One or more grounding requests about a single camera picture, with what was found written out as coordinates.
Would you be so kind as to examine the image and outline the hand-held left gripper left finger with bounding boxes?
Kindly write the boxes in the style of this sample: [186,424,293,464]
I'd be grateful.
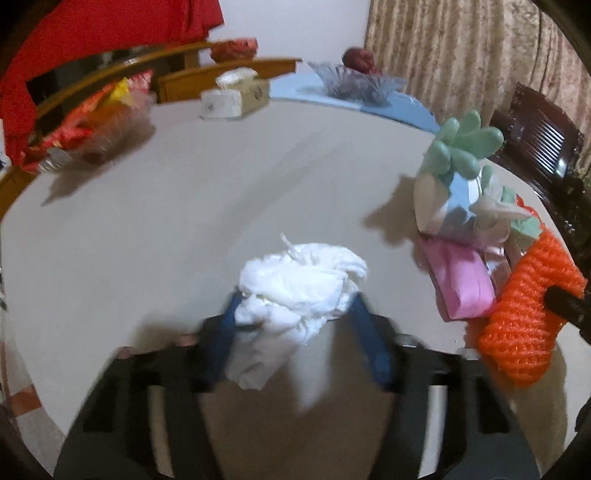
[54,293,252,480]

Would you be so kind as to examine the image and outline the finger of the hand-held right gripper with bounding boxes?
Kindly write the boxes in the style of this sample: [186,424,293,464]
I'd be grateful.
[544,286,591,344]

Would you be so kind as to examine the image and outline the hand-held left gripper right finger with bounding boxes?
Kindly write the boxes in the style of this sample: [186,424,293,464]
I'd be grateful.
[344,291,541,480]

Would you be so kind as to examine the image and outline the orange mesh net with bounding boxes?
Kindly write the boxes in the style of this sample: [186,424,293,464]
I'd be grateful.
[466,196,587,388]

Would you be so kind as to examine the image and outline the small white tissue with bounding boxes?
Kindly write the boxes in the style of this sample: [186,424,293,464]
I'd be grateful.
[468,194,532,245]

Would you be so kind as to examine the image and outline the light blue white packet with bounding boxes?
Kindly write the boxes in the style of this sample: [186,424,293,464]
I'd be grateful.
[413,173,504,241]

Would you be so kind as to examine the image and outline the green rubber glove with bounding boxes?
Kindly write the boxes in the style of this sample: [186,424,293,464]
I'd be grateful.
[418,111,542,241]

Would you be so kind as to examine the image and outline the pink packet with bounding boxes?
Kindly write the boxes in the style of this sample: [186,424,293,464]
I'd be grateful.
[422,237,497,322]

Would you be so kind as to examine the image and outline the dark wooden armchair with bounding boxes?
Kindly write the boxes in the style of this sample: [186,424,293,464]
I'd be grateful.
[489,82,591,241]

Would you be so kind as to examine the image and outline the clear bag of brown snacks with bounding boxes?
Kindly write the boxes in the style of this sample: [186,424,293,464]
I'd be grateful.
[78,104,155,164]

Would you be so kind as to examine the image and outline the white tissue pack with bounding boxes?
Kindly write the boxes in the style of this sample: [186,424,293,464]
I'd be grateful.
[200,89,244,121]

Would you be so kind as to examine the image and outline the light blue cloth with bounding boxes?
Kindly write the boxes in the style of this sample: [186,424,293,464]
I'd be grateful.
[268,71,441,134]

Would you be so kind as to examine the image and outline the beige tissue box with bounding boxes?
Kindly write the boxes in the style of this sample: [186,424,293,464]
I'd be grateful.
[215,68,271,116]

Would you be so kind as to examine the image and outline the wooden chair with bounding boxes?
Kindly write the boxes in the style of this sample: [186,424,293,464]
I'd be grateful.
[0,41,218,217]
[157,58,303,103]

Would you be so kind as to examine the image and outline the red snack bag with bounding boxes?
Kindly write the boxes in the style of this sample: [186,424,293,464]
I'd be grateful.
[21,69,155,174]

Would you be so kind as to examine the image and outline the clear glass bowl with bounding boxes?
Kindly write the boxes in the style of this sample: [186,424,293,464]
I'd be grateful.
[307,60,407,108]

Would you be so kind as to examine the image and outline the beige patterned curtain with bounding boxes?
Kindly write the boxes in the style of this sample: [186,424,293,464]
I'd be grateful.
[365,0,591,153]

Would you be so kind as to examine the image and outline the dark red bag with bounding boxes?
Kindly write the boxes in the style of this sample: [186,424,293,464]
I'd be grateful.
[342,46,377,75]

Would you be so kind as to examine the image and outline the red cloth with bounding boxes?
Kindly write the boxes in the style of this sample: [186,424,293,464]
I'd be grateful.
[0,0,225,167]

